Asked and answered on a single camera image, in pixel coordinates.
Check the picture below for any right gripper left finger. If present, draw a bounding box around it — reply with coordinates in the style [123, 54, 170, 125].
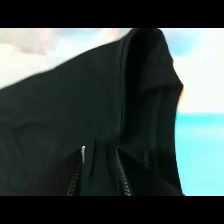
[39, 145, 87, 197]

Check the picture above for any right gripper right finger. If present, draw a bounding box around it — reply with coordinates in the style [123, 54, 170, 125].
[115, 147, 183, 197]

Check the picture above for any black garment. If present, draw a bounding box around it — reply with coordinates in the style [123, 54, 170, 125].
[0, 28, 185, 197]

